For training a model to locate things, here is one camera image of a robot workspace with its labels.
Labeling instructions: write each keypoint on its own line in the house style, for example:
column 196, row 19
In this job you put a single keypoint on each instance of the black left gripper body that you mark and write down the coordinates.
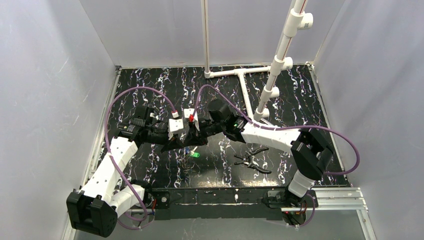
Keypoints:
column 162, row 137

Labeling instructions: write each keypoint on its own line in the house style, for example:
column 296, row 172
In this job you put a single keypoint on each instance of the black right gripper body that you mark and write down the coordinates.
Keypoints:
column 198, row 133

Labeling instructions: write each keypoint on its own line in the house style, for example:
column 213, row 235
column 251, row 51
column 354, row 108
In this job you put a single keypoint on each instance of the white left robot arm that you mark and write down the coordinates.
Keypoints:
column 95, row 208

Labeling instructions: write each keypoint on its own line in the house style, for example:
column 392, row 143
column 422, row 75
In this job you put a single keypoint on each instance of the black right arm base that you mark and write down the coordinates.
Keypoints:
column 302, row 208

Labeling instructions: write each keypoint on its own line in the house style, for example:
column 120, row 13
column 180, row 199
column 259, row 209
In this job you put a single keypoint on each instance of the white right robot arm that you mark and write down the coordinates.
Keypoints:
column 308, row 147

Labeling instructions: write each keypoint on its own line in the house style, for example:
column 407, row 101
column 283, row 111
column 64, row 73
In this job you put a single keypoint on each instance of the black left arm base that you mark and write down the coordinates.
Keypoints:
column 155, row 198

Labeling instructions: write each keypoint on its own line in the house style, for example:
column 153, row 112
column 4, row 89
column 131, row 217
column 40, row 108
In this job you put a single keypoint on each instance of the green key tag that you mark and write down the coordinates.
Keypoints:
column 194, row 154

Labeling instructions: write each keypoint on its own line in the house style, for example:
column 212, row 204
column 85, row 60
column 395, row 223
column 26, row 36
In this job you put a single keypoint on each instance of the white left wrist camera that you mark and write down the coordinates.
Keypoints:
column 175, row 125

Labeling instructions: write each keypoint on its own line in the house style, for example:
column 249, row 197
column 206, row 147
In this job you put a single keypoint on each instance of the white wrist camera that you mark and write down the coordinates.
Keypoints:
column 175, row 125
column 191, row 117

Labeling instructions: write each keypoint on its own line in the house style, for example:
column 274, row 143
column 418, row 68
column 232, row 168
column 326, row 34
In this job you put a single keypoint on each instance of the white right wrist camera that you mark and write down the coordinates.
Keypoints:
column 191, row 117

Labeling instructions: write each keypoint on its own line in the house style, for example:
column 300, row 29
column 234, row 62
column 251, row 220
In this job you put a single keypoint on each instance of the aluminium front rail frame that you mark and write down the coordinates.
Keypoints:
column 333, row 213

